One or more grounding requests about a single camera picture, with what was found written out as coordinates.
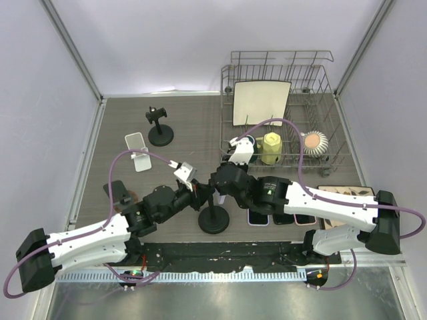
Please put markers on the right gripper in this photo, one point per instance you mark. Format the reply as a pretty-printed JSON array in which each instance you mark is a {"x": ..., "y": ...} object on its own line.
[{"x": 245, "y": 166}]

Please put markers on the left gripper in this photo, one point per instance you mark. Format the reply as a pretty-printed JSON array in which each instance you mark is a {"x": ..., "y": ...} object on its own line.
[{"x": 200, "y": 191}]

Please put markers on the black gooseneck phone stand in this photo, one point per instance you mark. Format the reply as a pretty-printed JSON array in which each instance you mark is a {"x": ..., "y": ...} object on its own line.
[{"x": 213, "y": 219}]

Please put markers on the lavender case phone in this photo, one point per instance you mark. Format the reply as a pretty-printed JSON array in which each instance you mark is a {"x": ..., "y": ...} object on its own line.
[{"x": 257, "y": 219}]

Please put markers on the black case phone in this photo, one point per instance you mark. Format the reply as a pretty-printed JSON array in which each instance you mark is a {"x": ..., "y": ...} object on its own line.
[{"x": 284, "y": 219}]

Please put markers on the black round phone stand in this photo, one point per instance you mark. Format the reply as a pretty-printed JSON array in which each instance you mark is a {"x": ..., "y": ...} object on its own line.
[{"x": 160, "y": 135}]

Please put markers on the white phone stand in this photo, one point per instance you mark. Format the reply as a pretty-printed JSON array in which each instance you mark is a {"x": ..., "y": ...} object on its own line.
[{"x": 141, "y": 160}]

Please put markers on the pink case phone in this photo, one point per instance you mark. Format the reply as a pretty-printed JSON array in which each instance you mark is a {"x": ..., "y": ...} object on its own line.
[{"x": 304, "y": 220}]

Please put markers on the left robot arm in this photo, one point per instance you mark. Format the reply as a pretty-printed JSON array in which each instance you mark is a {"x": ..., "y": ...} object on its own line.
[{"x": 42, "y": 257}]

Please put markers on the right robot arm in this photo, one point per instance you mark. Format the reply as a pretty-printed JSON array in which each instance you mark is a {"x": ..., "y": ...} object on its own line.
[{"x": 372, "y": 222}]

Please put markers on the wooden round phone stand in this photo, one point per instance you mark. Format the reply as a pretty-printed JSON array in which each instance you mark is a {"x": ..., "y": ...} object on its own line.
[{"x": 122, "y": 197}]

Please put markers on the green mug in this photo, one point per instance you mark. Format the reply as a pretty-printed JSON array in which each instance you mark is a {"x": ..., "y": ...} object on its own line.
[{"x": 257, "y": 146}]

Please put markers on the yellow mug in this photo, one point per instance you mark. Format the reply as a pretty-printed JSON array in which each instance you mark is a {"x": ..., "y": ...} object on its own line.
[{"x": 270, "y": 148}]

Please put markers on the white square plate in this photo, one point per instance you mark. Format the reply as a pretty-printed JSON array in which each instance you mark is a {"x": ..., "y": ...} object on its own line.
[{"x": 257, "y": 101}]

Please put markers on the metal dish rack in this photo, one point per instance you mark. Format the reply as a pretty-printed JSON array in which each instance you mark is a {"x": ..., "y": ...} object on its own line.
[{"x": 311, "y": 106}]

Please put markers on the white ribbed cup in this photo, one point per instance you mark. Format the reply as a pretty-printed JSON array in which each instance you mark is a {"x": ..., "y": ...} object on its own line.
[{"x": 315, "y": 144}]

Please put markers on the floral square plate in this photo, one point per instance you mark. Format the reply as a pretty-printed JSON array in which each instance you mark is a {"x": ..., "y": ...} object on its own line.
[{"x": 345, "y": 190}]

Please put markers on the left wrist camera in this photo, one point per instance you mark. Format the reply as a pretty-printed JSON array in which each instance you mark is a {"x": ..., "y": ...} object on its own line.
[{"x": 184, "y": 173}]

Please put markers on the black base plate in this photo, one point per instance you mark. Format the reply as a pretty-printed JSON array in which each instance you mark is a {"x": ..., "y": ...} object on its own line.
[{"x": 224, "y": 257}]

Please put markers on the white cable duct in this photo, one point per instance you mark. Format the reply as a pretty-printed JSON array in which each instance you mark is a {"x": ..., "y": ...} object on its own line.
[{"x": 247, "y": 275}]

